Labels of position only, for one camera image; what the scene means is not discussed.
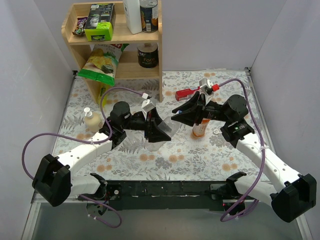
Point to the green black box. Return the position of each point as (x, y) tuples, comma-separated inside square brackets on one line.
[(100, 22)]

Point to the tin can orange label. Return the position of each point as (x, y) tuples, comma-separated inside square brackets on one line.
[(149, 15)]

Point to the green cassava chips bag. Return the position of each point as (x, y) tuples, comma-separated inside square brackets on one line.
[(103, 62)]

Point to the orange juice bottle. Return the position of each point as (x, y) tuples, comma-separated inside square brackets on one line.
[(199, 130)]

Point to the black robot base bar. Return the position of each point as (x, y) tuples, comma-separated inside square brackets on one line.
[(165, 194)]

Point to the red toothpaste box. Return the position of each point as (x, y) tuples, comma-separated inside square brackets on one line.
[(185, 93)]

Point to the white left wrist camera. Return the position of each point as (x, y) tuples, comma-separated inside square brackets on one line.
[(147, 105)]

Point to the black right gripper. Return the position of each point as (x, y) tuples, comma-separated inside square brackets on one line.
[(201, 110)]

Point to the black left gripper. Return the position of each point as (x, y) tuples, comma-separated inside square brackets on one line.
[(148, 125)]

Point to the small clear water bottle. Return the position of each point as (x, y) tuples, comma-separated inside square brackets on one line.
[(161, 134)]

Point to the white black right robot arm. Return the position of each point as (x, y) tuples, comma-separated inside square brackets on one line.
[(289, 193)]

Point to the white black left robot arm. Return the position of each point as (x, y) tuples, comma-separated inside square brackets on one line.
[(56, 180)]

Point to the black label jar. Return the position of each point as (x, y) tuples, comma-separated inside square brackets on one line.
[(148, 55)]

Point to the purple candy packet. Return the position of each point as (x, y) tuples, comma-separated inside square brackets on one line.
[(79, 30)]

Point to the white carton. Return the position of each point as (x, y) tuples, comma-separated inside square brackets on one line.
[(133, 15)]

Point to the beige soap pump bottle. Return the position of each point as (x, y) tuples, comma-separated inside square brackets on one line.
[(92, 120)]

